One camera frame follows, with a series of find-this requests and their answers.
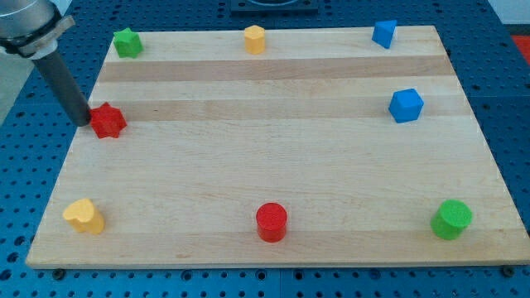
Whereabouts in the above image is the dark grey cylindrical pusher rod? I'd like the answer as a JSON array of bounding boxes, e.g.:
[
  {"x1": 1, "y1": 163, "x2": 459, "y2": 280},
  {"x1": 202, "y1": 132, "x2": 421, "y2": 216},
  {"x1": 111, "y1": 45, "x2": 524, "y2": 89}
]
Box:
[{"x1": 33, "y1": 50, "x2": 91, "y2": 127}]

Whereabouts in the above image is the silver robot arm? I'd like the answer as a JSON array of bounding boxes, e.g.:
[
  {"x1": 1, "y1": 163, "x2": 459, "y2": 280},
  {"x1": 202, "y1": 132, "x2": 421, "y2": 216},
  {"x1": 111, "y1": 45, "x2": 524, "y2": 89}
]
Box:
[{"x1": 1, "y1": 0, "x2": 91, "y2": 127}]

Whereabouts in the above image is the red star block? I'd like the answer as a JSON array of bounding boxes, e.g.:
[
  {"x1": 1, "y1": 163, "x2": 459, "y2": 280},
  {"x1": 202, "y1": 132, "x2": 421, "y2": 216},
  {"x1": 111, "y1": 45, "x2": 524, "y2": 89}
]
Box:
[{"x1": 89, "y1": 102, "x2": 127, "y2": 138}]

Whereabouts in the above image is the green star block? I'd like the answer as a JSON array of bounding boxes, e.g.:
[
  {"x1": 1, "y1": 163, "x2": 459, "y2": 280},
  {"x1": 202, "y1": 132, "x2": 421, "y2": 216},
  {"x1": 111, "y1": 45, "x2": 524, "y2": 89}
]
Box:
[{"x1": 113, "y1": 27, "x2": 144, "y2": 58}]

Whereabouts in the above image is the yellow heart block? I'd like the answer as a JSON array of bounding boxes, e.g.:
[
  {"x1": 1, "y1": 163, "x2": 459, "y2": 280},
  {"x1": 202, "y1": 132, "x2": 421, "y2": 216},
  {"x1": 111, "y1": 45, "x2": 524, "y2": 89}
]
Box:
[{"x1": 62, "y1": 198, "x2": 105, "y2": 235}]

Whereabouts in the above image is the yellow hexagon block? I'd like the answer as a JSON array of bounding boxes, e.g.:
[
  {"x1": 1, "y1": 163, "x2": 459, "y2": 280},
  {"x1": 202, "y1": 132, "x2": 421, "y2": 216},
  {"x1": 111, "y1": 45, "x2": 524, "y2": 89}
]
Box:
[{"x1": 243, "y1": 25, "x2": 266, "y2": 55}]

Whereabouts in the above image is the red cylinder block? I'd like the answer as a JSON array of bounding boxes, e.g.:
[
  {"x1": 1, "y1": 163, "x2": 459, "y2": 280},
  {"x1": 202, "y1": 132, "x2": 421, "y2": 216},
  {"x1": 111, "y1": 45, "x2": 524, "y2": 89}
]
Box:
[{"x1": 256, "y1": 202, "x2": 287, "y2": 243}]

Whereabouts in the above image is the wooden board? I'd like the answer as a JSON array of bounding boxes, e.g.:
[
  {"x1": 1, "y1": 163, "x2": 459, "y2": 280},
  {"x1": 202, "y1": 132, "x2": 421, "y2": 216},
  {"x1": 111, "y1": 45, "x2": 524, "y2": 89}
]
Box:
[{"x1": 26, "y1": 26, "x2": 529, "y2": 269}]

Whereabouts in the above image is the blue triangular prism block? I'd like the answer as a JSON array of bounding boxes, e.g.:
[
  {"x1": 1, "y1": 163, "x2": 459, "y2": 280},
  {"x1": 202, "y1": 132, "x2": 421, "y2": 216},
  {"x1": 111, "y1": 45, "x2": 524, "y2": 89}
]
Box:
[{"x1": 372, "y1": 20, "x2": 398, "y2": 49}]

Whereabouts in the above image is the blue cube block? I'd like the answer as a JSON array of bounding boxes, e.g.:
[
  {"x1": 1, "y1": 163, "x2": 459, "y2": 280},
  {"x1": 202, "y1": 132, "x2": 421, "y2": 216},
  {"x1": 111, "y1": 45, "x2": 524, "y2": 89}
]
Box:
[{"x1": 388, "y1": 89, "x2": 424, "y2": 123}]

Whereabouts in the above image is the green cylinder block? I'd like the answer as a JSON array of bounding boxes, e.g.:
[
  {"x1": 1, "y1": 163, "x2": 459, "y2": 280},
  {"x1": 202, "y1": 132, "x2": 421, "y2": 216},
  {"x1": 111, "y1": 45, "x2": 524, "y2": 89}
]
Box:
[{"x1": 430, "y1": 199, "x2": 473, "y2": 240}]

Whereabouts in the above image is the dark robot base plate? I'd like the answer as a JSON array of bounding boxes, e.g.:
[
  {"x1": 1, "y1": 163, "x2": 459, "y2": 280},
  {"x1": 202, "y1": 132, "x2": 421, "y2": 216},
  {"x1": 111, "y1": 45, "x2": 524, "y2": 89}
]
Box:
[{"x1": 227, "y1": 0, "x2": 319, "y2": 14}]

